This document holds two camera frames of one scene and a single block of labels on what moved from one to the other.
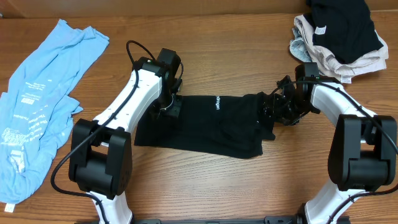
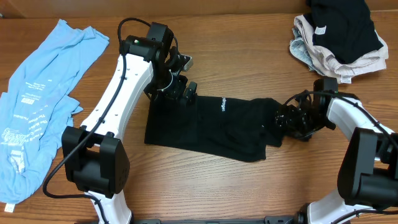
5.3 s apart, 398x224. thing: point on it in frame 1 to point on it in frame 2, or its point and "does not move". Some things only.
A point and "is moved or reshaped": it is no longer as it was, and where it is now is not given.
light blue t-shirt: (37, 113) does not move
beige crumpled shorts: (372, 61) does not move
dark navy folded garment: (345, 26) does not move
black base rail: (269, 219) does not move
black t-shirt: (232, 125) is moved or reshaped
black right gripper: (284, 119) to (289, 111)
